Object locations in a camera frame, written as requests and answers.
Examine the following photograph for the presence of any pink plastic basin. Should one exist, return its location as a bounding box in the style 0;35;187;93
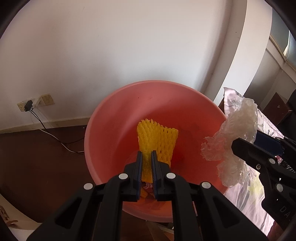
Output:
84;81;227;222

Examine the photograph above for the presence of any dark wooden cabinet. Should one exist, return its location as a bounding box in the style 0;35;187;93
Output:
263;92;292;126

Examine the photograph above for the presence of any clear bubble wrap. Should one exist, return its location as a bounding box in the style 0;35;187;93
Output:
201;98;257;188

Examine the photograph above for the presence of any yellow foam fruit net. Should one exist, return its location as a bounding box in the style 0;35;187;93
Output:
137;119;179;183

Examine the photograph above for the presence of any black plug with cable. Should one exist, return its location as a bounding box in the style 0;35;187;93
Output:
24;100;84;154

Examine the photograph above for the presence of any wall power outlet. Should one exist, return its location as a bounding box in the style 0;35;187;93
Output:
17;93;55;112

